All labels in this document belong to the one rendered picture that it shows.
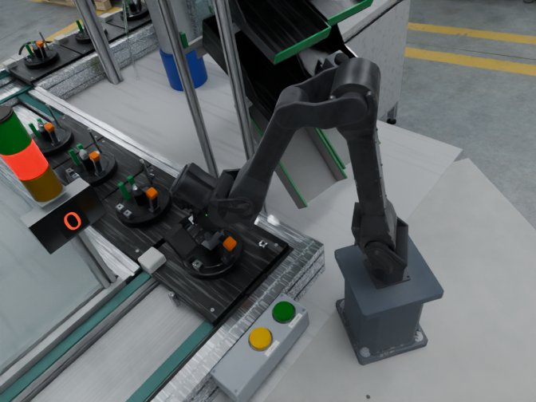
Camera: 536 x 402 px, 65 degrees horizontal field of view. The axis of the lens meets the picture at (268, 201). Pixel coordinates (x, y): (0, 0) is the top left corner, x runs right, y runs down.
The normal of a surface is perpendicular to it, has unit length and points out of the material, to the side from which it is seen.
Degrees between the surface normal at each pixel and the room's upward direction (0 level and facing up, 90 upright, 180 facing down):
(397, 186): 0
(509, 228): 0
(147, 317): 0
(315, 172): 45
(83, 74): 90
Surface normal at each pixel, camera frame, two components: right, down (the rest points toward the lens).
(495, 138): -0.13, -0.69
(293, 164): 0.36, -0.14
